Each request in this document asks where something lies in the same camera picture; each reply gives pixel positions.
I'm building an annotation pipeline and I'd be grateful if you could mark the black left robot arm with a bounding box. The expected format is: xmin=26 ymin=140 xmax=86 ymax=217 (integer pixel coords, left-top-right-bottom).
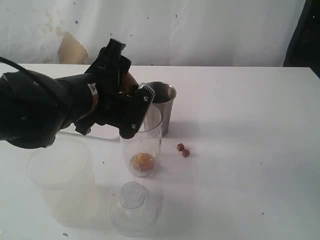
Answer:
xmin=0 ymin=38 xmax=155 ymax=149

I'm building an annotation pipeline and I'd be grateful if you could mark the red cube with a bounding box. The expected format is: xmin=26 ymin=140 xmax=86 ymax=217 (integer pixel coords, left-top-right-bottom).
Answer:
xmin=177 ymin=143 xmax=185 ymax=152
xmin=182 ymin=149 xmax=190 ymax=158

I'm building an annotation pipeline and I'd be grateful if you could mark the large translucent plastic container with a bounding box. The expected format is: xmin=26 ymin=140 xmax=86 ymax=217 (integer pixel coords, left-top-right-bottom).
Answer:
xmin=26 ymin=137 xmax=99 ymax=227

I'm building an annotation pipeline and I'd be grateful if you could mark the dark curtain at right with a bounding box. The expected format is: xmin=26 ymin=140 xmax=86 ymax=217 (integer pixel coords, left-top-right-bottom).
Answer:
xmin=283 ymin=0 xmax=320 ymax=76

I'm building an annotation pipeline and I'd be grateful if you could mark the clear plastic shaker lid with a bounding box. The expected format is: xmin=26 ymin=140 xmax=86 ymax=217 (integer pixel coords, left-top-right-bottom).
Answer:
xmin=109 ymin=181 xmax=157 ymax=233

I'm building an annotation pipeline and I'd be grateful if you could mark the red cube upper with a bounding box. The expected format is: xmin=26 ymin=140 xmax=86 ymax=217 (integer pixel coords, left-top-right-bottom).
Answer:
xmin=177 ymin=143 xmax=185 ymax=152

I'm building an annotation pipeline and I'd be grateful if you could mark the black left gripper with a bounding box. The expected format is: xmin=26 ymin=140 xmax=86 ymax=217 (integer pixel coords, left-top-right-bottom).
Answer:
xmin=74 ymin=38 xmax=156 ymax=139

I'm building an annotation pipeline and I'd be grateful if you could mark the small brown gold cup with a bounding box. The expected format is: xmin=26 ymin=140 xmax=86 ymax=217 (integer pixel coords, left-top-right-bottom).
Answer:
xmin=120 ymin=72 xmax=139 ymax=96

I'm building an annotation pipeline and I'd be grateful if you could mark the clear plastic shaker tumbler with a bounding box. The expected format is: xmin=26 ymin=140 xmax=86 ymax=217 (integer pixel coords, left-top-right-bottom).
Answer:
xmin=120 ymin=104 xmax=163 ymax=178

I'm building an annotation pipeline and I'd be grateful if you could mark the red cube lower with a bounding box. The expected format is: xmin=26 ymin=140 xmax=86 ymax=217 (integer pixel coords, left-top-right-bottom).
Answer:
xmin=182 ymin=149 xmax=190 ymax=158

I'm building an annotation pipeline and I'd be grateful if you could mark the stainless steel cup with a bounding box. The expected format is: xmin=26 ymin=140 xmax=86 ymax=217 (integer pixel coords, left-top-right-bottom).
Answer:
xmin=147 ymin=81 xmax=177 ymax=136

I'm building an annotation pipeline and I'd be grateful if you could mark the white rectangular plastic tray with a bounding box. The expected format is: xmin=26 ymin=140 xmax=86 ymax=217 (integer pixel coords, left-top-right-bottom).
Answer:
xmin=59 ymin=130 xmax=120 ymax=141

